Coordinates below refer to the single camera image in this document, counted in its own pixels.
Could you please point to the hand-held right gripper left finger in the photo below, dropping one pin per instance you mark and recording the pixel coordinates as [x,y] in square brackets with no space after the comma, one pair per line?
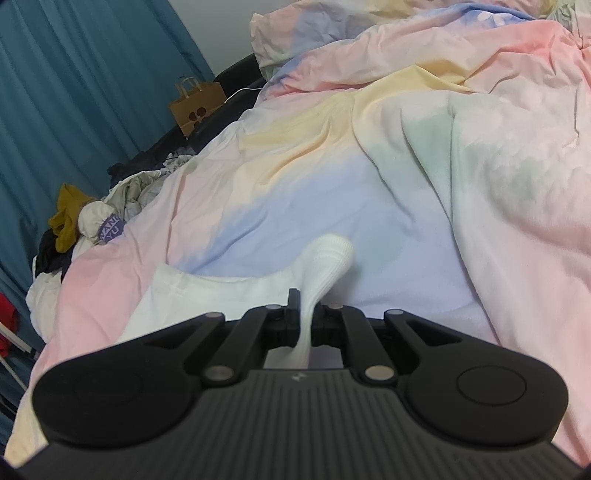
[291,323]

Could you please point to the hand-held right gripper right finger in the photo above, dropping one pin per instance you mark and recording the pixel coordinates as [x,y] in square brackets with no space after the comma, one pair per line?
[322,328]

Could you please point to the white sock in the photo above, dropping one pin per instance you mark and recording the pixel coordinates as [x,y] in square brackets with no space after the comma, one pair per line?
[323,272]

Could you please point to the pile of pale clothes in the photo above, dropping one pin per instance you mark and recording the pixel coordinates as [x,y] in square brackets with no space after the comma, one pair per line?
[129,194]

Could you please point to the white folded garment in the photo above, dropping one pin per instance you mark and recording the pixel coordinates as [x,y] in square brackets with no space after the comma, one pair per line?
[194,300]

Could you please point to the pastel rainbow duvet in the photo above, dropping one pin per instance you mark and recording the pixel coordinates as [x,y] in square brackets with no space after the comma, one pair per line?
[369,152]

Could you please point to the dark sofa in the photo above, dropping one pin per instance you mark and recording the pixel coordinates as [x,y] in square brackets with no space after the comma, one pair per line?
[203,110]

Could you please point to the brown paper bag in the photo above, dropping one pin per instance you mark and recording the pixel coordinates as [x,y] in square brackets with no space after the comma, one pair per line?
[196,104]

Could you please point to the mustard yellow garment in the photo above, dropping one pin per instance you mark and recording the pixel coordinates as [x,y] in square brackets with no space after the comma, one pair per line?
[69,214]

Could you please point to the black garment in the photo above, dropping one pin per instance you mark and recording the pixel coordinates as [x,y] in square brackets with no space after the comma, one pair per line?
[51,256]

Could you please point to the red cloth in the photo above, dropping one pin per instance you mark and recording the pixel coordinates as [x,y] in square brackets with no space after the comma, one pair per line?
[6,325]

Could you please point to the blue curtain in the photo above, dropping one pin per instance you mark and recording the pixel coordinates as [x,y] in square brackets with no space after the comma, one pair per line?
[78,106]

